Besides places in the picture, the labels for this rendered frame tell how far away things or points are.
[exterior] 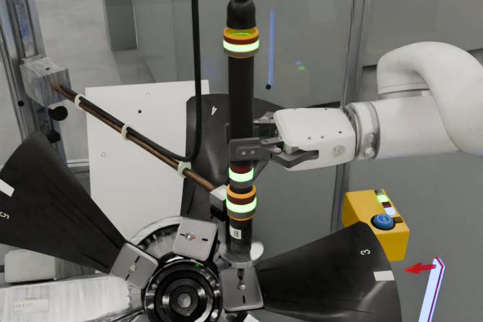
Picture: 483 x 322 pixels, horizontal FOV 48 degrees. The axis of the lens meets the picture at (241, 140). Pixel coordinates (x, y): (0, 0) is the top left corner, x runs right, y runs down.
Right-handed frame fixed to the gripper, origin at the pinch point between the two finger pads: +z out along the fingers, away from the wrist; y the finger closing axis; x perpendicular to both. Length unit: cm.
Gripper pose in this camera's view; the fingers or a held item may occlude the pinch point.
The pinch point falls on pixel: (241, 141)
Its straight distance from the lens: 75.7
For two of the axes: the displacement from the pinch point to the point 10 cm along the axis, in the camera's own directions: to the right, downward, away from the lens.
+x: 0.0, -8.6, -5.2
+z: -9.9, 0.8, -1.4
